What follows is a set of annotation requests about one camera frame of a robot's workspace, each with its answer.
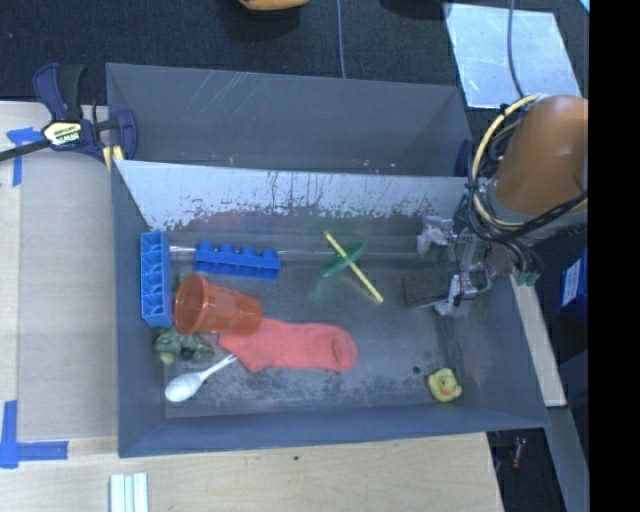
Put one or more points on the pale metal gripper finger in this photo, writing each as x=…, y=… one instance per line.
x=462, y=292
x=434, y=235

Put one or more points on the dark green flat block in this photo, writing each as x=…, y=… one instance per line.
x=422, y=290

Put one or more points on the grey metal bin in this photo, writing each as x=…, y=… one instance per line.
x=400, y=345

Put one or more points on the green disc on yellow stick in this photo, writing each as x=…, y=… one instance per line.
x=345, y=257

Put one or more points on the yellow rubber duck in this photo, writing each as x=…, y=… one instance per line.
x=444, y=385

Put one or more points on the red sock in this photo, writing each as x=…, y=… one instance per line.
x=295, y=345

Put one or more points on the blue toy brick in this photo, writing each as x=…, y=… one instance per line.
x=235, y=260
x=156, y=280

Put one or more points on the orange plastic cup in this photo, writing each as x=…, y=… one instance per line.
x=215, y=307

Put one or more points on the green toy animal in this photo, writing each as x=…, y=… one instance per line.
x=175, y=344

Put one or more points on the white plastic spoon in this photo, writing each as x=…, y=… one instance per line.
x=181, y=387

